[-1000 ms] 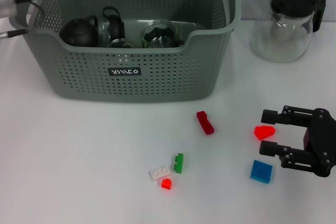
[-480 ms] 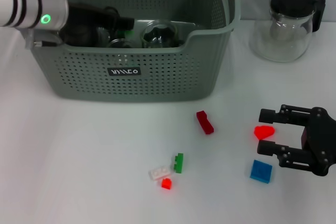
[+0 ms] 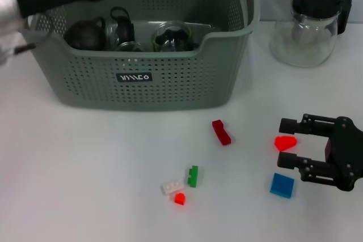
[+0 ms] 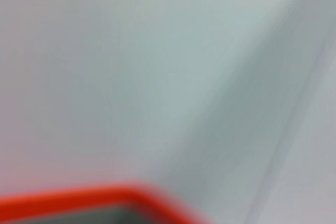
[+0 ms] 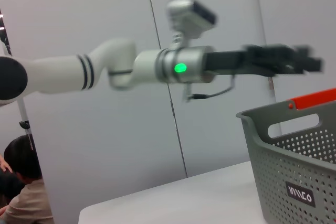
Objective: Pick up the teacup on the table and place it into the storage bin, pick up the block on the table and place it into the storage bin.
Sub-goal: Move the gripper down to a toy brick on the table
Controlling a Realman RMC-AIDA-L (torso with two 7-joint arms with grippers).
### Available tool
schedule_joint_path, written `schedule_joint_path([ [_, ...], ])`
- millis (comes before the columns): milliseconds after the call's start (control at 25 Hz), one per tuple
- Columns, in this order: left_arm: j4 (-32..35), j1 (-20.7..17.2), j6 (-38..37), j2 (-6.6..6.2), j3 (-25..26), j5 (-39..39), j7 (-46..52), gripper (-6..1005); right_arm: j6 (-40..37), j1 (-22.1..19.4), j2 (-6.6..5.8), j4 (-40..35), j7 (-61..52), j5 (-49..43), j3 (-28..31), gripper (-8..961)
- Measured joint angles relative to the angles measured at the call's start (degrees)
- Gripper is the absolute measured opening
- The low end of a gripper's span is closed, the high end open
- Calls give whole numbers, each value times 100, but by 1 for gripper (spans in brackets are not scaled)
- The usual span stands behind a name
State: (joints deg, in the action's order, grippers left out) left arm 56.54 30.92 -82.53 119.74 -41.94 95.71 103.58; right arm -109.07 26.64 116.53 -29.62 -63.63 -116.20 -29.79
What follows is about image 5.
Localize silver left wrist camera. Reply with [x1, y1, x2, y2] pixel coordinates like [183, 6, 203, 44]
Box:
[165, 0, 218, 40]

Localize white banner black marks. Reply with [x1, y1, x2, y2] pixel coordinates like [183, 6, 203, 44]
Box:
[0, 6, 14, 57]

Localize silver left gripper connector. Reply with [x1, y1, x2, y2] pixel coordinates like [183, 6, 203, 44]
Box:
[183, 83, 193, 103]

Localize person in beige shirt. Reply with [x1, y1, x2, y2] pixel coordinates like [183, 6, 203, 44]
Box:
[0, 134, 55, 224]

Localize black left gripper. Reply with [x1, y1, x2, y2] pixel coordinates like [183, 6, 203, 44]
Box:
[204, 44, 323, 77]

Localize grey left gripper cable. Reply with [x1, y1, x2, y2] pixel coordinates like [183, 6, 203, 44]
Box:
[190, 74, 236, 101]

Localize grey perforated storage bin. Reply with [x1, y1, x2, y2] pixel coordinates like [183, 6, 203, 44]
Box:
[235, 87, 336, 224]

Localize person in dark top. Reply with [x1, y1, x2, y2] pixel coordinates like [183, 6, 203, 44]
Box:
[0, 168, 26, 209]

